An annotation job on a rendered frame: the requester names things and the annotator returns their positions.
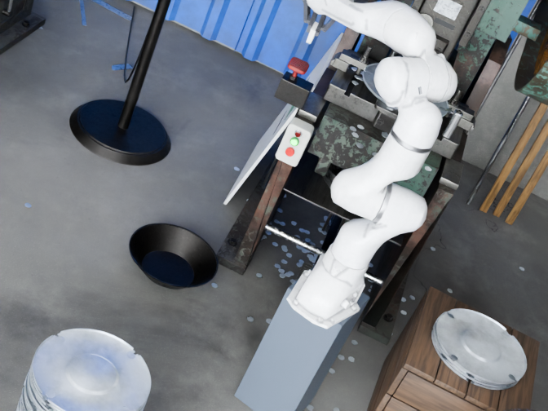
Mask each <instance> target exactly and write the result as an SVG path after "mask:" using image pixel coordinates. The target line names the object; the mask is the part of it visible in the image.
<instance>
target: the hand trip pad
mask: <svg viewBox="0 0 548 411"><path fill-rule="evenodd" d="M287 67H288V68H289V69H290V70H292V71H293V73H292V76H293V77H297V75H298V73H299V74H302V75H303V74H305V73H306V71H307V70H308V68H309V63H308V62H306V61H304V60H301V59H299V58H297V57H293V58H291V60H290V61H289V63H288V66H287Z"/></svg>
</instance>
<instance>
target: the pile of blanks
mask: <svg viewBox="0 0 548 411"><path fill-rule="evenodd" d="M32 364H33V361H32ZM32 364H31V367H30V370H29V372H28V374H27V377H26V379H25V382H24V387H23V389H22V395H21V397H20V400H19V403H18V405H17V409H16V411H60V410H59V409H57V408H56V407H55V406H54V405H52V404H51V403H50V402H49V401H48V400H47V399H46V398H47V395H45V396H43V395H42V393H41V392H40V391H39V390H38V387H37V385H36V383H35V381H34V378H33V371H32ZM146 402H147V401H145V403H144V405H143V406H142V407H141V408H140V409H139V410H138V411H143V410H144V406H145V405H146Z"/></svg>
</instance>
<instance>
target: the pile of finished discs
mask: <svg viewBox="0 0 548 411"><path fill-rule="evenodd" d="M432 329H433V330H432V331H431V338H432V342H433V345H434V348H435V350H436V352H437V353H438V355H439V357H440V358H441V360H442V361H443V362H444V363H445V364H446V365H447V366H448V367H449V368H450V369H451V370H452V371H453V372H454V373H456V374H457V375H458V376H460V377H461V378H464V379H465V380H467V381H469V379H470V380H472V381H471V383H473V384H475V385H476V386H479V387H483V388H487V389H491V390H505V389H508V388H511V387H513V386H514V385H515V384H517V382H518V381H519V380H520V379H521V378H522V377H523V376H524V374H525V372H526V369H527V359H526V355H525V354H524V350H523V348H522V347H521V346H520V344H519V342H518V341H517V339H516V338H515V337H514V336H513V335H512V336H511V335H510V334H508V332H507V331H506V328H505V327H504V326H502V325H501V324H499V323H498V322H497V321H495V320H494V319H492V318H490V317H488V316H486V315H484V314H482V313H479V312H475V311H472V310H468V309H462V308H456V309H451V310H450V311H448V312H444V313H442V314H441V315H440V316H439V317H438V318H437V320H436V322H435V324H434V325H433V328H432ZM468 378H469V379H468Z"/></svg>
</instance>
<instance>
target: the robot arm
mask: <svg viewBox="0 0 548 411"><path fill-rule="evenodd" d="M367 2H368V0H303V22H304V23H308V27H307V32H308V33H309V35H308V38H307V41H306V42H307V43H309V44H311V43H312V40H313V39H314V37H315V36H316V37H318V35H319V34H320V31H321V30H322V31H323V32H324V33H325V32H326V31H327V30H328V29H329V28H330V27H331V26H332V25H333V24H334V22H335V21H337V22H339V23H341V24H344V25H345V26H347V27H348V28H350V29H353V30H354V31H356V32H357V33H363V34H364V35H367V36H369V37H372V38H375V39H377V40H379V41H380V42H382V43H384V44H386V45H387V46H389V47H390V48H391V49H392V50H394V51H396V52H398V53H400V54H402V56H403V57H388V58H385V59H383V60H381V62H380V63H379V64H378V66H377V68H376V70H375V74H374V84H375V87H376V89H377V91H378V93H379V94H380V96H381V97H382V98H383V99H385V100H386V103H387V106H389V107H398V112H399V113H398V116H397V119H396V122H395V124H394V126H393V127H392V128H391V132H390V134H389V135H388V137H387V139H386V141H385V142H384V144H383V146H382V147H381V149H380V150H379V152H378V153H377V154H376V155H375V156H374V157H372V158H371V159H370V160H369V161H367V162H366V163H365V164H363V165H361V166H357V167H353V168H350V169H345V170H343V171H341V172H340V173H339V174H338V175H337V176H336V177H335V178H334V180H333V182H332V185H331V197H332V200H333V202H334V203H335V204H337V205H339V206H341V207H342V208H343V209H345V210H347V211H349V212H352V213H353V214H357V215H359V216H361V217H364V218H361V219H352V220H350V221H348V222H346V223H344V224H343V225H342V227H341V229H340V231H339V233H338V235H337V237H336V239H335V241H334V243H333V244H331V245H330V247H329V248H328V250H327V252H326V253H325V254H322V255H321V256H320V257H319V259H318V261H317V263H316V265H315V267H314V268H313V270H309V271H307V270H305V271H304V272H303V274H302V275H301V276H300V278H299V280H298V282H297V283H296V285H295V287H294V288H293V289H292V291H291V292H290V294H289V296H288V298H287V301H288V302H289V304H290V306H291V307H292V308H293V309H294V310H295V311H296V312H298V313H299V314H300V315H302V316H303V317H305V318H306V319H308V320H309V321H310V322H311V323H312V324H315V325H319V326H320V327H323V328H325V329H328V328H329V327H331V326H333V325H336V324H337V323H338V322H340V321H342V320H345V319H346V318H348V317H349V316H352V315H354V314H355V313H357V312H358V311H359V310H360V308H359V306H358V304H357V301H358V299H359V297H360V295H361V293H362V291H363V289H364V287H365V278H364V275H365V273H366V271H367V270H368V268H369V262H370V260H371V259H372V257H373V256H374V254H375V253H376V251H377V250H378V248H379V247H380V246H381V245H382V244H383V243H384V242H385V241H387V240H389V239H390V238H392V237H394V236H397V235H399V234H401V233H406V232H414V231H416V230H417V229H418V228H420V227H421V226H422V225H423V223H424V221H425V220H426V213H427V205H426V200H425V198H423V197H421V196H419V195H418V194H417V193H415V192H413V191H412V190H410V189H408V188H404V187H402V186H400V185H398V184H395V183H392V182H395V181H401V180H407V179H410V178H412V177H414V176H415V175H417V174H418V173H419V171H420V169H421V168H422V166H423V164H424V162H425V160H426V159H427V157H428V155H429V153H430V151H431V148H432V146H433V144H434V142H435V140H436V138H437V136H438V134H439V132H440V127H441V124H442V121H443V120H442V114H441V112H440V109H439V108H437V107H436V106H435V105H434V104H433V103H440V102H444V101H447V100H449V99H451V97H452V96H453V95H454V93H455V90H456V88H457V74H456V73H455V72H454V70H453V67H452V66H451V64H450V63H449V62H448V61H447V60H446V59H445V57H444V55H443V54H436V53H435V51H434V49H435V43H436V35H435V30H434V29H433V28H432V27H431V25H430V24H429V23H428V21H427V20H426V19H425V18H424V17H423V16H422V15H421V14H420V13H419V12H417V11H416V10H414V9H413V8H411V7H410V6H408V5H407V4H405V3H402V2H398V1H393V0H390V1H382V2H369V3H367ZM311 9H312V10H313V13H312V17H311ZM318 14H319V15H321V18H320V21H319V23H317V22H315V21H316V17H317V15H318ZM326 16H328V17H330V18H331V19H330V20H329V21H328V22H327V23H326V24H324V22H325V18H326ZM310 17H311V18H310Z"/></svg>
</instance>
